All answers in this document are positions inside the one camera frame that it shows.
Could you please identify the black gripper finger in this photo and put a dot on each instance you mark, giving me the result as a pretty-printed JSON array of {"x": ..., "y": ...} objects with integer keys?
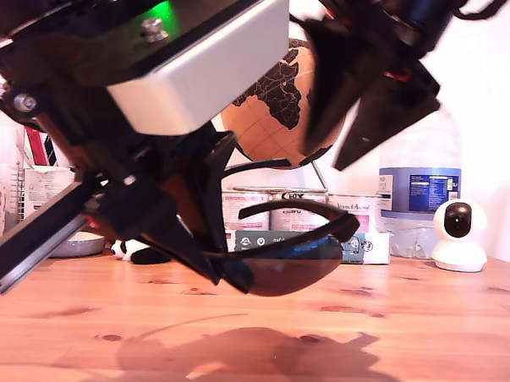
[
  {"x": 152, "y": 220},
  {"x": 389, "y": 116},
  {"x": 215, "y": 189},
  {"x": 333, "y": 84}
]

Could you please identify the black sunglasses blue mirrored lenses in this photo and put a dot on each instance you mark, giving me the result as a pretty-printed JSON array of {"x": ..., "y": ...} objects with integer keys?
[{"x": 285, "y": 277}]

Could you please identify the tin can pink label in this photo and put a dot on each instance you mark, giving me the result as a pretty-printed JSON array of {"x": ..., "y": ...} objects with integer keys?
[{"x": 248, "y": 199}]

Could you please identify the panda plush toy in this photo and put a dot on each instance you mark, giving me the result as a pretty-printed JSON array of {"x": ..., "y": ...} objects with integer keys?
[{"x": 123, "y": 249}]

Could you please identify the shallow grey bowl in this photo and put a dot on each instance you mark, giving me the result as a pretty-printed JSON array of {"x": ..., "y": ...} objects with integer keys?
[{"x": 83, "y": 245}]

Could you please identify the cork globe on metal stand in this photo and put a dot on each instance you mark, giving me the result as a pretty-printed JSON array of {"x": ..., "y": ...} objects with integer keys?
[{"x": 266, "y": 124}]

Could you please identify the large clear water bottle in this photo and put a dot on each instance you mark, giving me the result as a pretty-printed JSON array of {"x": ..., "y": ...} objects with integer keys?
[{"x": 428, "y": 190}]

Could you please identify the tin can black logo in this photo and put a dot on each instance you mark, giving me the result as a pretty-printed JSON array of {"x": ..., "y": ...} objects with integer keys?
[{"x": 298, "y": 222}]

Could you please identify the tin can script label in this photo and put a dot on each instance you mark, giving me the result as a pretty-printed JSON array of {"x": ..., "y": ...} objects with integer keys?
[{"x": 364, "y": 208}]

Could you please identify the white printed carton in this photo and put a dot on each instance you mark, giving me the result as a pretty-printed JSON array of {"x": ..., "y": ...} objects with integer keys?
[{"x": 43, "y": 190}]

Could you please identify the cardboard tray dark green print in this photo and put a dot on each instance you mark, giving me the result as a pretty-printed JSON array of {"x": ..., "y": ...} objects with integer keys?
[{"x": 371, "y": 247}]

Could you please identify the red and white pack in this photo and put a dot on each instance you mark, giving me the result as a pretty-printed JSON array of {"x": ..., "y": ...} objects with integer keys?
[{"x": 36, "y": 147}]

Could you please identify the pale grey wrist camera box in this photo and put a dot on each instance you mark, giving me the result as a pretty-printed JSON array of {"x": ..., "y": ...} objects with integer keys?
[{"x": 200, "y": 78}]

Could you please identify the small white round camera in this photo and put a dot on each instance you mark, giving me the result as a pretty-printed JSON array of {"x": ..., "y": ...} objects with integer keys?
[{"x": 459, "y": 255}]

